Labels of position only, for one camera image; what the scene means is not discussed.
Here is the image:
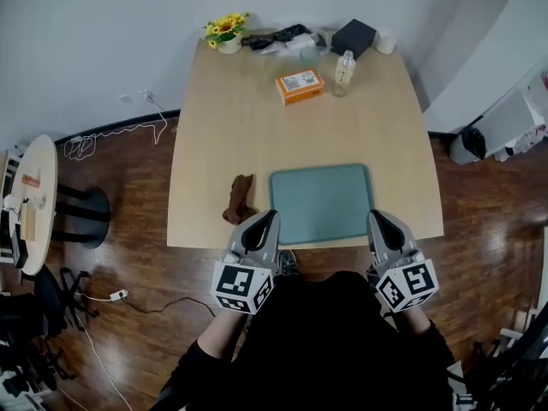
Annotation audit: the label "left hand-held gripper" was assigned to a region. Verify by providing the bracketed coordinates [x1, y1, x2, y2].
[211, 210, 282, 315]

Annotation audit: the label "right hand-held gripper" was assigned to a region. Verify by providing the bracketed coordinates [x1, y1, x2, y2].
[366, 209, 440, 314]

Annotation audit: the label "brown cloth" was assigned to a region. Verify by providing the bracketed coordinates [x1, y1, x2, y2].
[221, 173, 260, 225]

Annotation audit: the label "green tray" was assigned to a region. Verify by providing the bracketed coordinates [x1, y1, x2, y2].
[267, 163, 376, 247]

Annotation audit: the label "person's left forearm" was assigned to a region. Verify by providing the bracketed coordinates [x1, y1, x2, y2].
[194, 308, 252, 366]

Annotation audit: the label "person's right forearm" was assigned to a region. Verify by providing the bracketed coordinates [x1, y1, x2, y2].
[391, 308, 433, 343]

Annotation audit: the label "person's shoe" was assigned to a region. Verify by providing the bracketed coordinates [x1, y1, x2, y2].
[277, 248, 301, 277]

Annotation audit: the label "grey bin with black bag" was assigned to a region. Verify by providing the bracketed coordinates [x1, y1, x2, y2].
[449, 125, 488, 166]

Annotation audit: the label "person's black clothing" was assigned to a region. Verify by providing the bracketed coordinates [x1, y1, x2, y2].
[149, 270, 457, 411]

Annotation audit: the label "orange cardboard box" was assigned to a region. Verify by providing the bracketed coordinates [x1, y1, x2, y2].
[274, 68, 325, 106]

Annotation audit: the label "clear plastic bottle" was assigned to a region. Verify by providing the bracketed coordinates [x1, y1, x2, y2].
[332, 49, 357, 98]

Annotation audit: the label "white cabinet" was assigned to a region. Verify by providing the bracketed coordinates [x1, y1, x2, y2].
[479, 70, 548, 162]

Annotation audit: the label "white tape roll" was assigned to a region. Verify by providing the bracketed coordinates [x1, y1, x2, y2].
[372, 30, 397, 56]

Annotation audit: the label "black equipment rack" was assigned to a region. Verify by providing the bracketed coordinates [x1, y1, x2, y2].
[464, 301, 548, 411]

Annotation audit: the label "clear plastic bag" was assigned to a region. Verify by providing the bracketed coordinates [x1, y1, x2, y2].
[256, 30, 335, 59]

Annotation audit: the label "black box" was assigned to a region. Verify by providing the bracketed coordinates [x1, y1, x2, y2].
[331, 18, 378, 62]

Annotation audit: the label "potted artificial sunflowers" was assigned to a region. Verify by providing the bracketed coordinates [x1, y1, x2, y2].
[203, 11, 252, 55]

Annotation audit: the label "black office chair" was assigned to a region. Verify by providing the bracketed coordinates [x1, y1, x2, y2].
[0, 265, 100, 397]

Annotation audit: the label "round wooden side table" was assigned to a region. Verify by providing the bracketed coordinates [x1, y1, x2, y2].
[8, 134, 59, 277]

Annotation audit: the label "wooden block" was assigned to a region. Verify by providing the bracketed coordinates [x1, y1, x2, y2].
[19, 201, 38, 241]

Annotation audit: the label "black floor cable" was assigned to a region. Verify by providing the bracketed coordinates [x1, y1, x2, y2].
[123, 296, 217, 319]

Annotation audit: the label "black pedestal base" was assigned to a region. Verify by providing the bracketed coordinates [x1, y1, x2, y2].
[51, 182, 111, 250]

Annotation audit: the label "white power strip cable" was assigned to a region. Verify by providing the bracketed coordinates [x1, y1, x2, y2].
[76, 293, 134, 411]

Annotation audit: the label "white coiled cable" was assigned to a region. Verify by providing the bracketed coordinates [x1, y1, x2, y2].
[63, 96, 169, 162]

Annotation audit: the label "black cables in plastic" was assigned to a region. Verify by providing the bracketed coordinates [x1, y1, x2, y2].
[240, 23, 313, 51]

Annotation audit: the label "white shelf frame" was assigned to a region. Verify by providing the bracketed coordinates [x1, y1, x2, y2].
[0, 146, 22, 265]

